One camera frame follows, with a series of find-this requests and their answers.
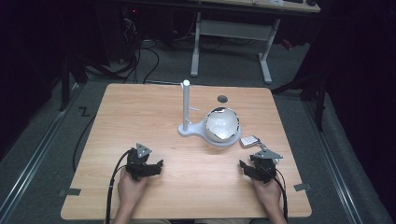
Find white stand with post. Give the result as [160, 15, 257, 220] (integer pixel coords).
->
[177, 79, 243, 148]

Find person's right hand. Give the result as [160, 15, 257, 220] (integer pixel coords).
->
[251, 175, 283, 216]

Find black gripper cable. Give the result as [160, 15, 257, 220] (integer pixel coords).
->
[271, 167, 290, 222]
[105, 148, 133, 224]

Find person's left hand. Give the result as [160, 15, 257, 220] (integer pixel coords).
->
[117, 168, 149, 216]

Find wooden desk with white legs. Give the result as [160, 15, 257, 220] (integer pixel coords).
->
[188, 0, 321, 85]

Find grey tape strip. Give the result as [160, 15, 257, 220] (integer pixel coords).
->
[58, 188, 82, 198]
[293, 182, 312, 192]

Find metal floor rail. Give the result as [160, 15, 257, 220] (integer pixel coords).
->
[303, 99, 363, 224]
[0, 82, 85, 216]

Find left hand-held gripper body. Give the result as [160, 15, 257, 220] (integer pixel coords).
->
[125, 142, 157, 182]

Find black metal stand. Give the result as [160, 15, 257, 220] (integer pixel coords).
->
[271, 69, 328, 133]
[58, 52, 90, 112]

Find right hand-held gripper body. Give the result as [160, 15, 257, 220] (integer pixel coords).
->
[249, 149, 284, 185]

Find black floor cables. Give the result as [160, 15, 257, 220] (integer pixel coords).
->
[83, 15, 200, 85]

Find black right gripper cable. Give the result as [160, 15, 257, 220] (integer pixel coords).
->
[271, 167, 290, 222]

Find white bowl with silver rim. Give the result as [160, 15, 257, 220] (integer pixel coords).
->
[203, 106, 241, 144]

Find black cable beside table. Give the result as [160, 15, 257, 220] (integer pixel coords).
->
[72, 114, 97, 173]

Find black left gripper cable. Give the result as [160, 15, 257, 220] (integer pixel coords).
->
[105, 148, 133, 224]

